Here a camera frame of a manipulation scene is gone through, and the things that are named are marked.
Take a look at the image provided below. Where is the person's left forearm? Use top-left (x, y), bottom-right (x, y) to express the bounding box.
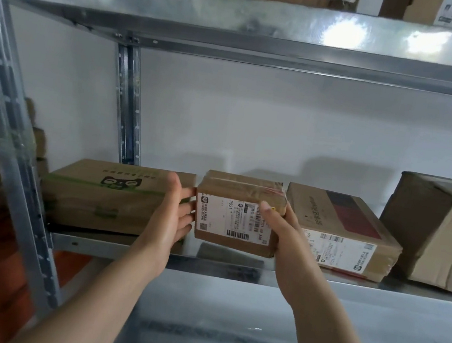
top-left (13, 232), bottom-right (165, 343)

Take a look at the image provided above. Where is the person's left hand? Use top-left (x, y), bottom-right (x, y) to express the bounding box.
top-left (127, 167), bottom-right (202, 285)

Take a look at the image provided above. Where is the green cat logo box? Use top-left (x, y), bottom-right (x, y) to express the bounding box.
top-left (36, 152), bottom-right (198, 244)

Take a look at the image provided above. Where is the metal shelving rack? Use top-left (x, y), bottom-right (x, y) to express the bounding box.
top-left (0, 0), bottom-right (452, 343)

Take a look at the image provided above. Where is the person's right hand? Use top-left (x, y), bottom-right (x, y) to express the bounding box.
top-left (245, 199), bottom-right (331, 312)

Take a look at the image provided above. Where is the small box with white label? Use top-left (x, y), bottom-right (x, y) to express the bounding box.
top-left (188, 168), bottom-right (293, 261)

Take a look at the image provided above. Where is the large cardboard box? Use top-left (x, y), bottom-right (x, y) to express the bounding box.
top-left (370, 168), bottom-right (452, 296)

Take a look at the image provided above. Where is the Royalstar red-black box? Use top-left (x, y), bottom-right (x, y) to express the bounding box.
top-left (276, 181), bottom-right (411, 286)

